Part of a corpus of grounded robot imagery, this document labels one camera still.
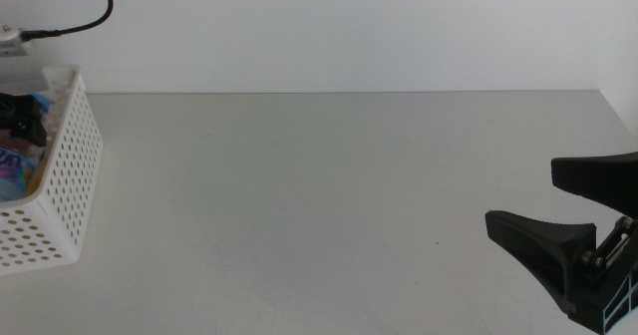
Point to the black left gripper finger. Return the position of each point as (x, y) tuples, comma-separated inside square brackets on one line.
[(34, 128)]

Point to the clear water bottle blue cap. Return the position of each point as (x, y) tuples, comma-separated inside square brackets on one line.
[(12, 170)]

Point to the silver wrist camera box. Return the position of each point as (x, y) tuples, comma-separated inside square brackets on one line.
[(10, 41)]

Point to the white perforated plastic basket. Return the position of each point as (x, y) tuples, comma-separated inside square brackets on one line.
[(65, 185)]

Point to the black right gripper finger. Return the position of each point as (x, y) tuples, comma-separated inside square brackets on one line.
[(603, 180), (543, 245)]

